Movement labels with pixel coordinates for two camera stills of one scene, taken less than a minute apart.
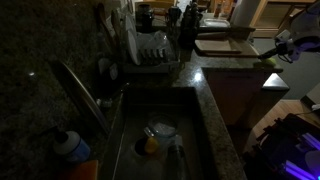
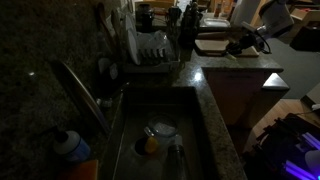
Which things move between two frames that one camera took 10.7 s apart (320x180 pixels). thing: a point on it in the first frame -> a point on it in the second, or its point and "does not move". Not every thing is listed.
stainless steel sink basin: [158, 133] does not move
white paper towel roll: [244, 12] does not move
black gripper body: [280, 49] -> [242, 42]
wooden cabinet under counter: [240, 95] does not move
